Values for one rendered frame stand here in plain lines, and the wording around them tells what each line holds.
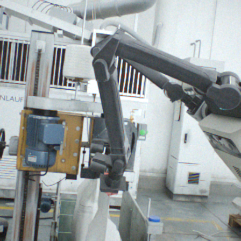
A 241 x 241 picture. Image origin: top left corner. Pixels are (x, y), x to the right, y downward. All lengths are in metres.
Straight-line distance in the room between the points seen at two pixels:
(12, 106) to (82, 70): 3.04
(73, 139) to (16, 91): 2.81
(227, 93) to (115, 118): 0.38
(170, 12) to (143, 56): 4.18
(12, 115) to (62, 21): 1.29
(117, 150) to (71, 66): 0.62
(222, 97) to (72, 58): 0.89
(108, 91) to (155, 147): 5.06
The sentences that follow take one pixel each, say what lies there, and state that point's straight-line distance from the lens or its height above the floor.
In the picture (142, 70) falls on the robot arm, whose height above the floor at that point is 1.59.
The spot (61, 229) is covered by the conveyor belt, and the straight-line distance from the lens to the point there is 3.09.
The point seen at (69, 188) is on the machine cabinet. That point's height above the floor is 0.25.
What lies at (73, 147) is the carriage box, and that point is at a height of 1.17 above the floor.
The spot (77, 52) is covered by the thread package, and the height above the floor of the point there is 1.65.
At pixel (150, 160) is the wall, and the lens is 6.25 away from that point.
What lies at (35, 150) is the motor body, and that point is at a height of 1.17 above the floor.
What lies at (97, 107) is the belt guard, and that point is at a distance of 1.96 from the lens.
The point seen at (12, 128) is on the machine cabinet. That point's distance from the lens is 4.78.
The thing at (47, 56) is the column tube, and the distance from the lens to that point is 2.05.
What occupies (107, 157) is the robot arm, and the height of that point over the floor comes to 1.23.
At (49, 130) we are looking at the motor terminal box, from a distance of 1.73.
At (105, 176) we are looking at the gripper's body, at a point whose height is 1.14.
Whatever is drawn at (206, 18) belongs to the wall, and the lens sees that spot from 6.51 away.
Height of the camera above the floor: 1.46
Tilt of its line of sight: 3 degrees down
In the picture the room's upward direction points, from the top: 6 degrees clockwise
